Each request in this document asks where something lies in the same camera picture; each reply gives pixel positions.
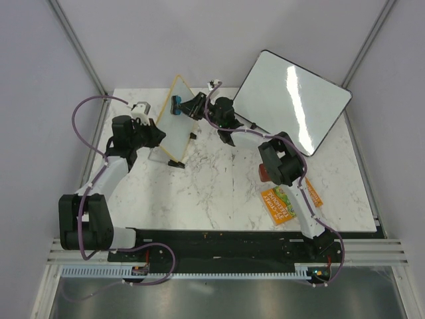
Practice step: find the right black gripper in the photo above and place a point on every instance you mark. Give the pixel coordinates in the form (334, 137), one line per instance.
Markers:
(192, 107)

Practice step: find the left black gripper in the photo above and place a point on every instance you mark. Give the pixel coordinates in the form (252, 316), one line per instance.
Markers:
(155, 135)

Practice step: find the blue whiteboard eraser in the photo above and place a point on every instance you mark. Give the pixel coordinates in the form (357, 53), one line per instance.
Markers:
(175, 104)

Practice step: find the yellow framed small whiteboard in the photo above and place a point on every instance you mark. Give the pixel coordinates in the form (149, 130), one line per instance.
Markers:
(172, 124)

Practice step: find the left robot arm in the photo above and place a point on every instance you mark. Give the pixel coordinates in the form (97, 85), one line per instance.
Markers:
(84, 218)

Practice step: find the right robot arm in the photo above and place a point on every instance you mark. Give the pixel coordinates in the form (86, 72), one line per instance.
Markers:
(282, 163)

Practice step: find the black framed large whiteboard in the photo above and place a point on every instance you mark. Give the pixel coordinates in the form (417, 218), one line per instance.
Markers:
(278, 95)

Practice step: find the red power cube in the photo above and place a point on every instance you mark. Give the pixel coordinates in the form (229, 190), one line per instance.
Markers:
(264, 177)

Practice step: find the orange treehouse book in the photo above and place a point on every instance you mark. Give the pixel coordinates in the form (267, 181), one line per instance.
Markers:
(279, 207)

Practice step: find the small whiteboard wire stand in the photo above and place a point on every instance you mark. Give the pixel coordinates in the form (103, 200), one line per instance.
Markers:
(172, 150)

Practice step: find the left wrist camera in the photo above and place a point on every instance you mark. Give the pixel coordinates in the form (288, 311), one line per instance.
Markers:
(140, 110)

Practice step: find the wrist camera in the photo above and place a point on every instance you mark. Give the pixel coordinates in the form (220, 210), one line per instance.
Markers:
(212, 84)
(140, 110)

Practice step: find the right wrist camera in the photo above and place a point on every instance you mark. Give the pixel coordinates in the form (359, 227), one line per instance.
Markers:
(212, 84)

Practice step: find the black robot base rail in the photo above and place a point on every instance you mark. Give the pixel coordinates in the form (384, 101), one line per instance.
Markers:
(230, 251)

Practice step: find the white slotted cable duct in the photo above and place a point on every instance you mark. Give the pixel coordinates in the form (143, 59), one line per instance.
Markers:
(130, 272)

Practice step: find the aluminium frame rail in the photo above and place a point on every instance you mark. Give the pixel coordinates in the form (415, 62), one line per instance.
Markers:
(358, 252)

